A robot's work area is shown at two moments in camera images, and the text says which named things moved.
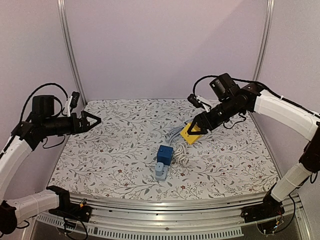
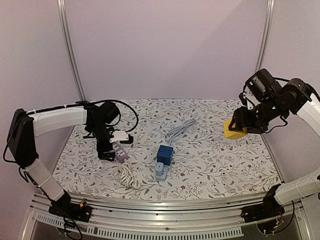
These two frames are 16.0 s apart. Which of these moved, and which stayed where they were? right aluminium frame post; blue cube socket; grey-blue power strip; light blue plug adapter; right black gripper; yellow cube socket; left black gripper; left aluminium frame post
Moved: yellow cube socket; left black gripper; right black gripper
Stayed: left aluminium frame post; grey-blue power strip; blue cube socket; right aluminium frame post; light blue plug adapter
